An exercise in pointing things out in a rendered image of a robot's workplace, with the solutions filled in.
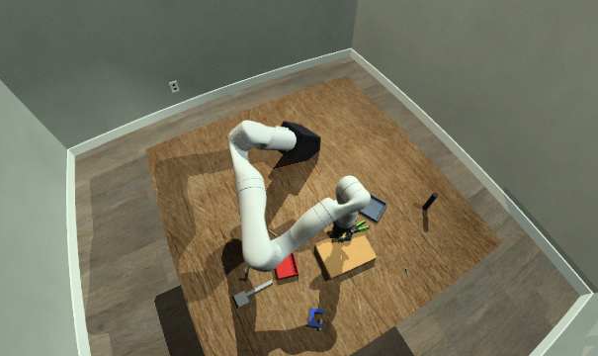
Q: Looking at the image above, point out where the black cylinder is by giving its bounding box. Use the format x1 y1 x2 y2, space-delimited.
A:
422 193 438 211

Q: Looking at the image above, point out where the red open tray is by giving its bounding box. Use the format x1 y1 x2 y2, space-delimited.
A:
277 253 299 280

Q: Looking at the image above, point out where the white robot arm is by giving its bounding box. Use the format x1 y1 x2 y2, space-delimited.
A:
227 121 371 272

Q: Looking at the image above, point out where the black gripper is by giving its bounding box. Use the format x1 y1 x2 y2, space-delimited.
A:
326 222 353 239

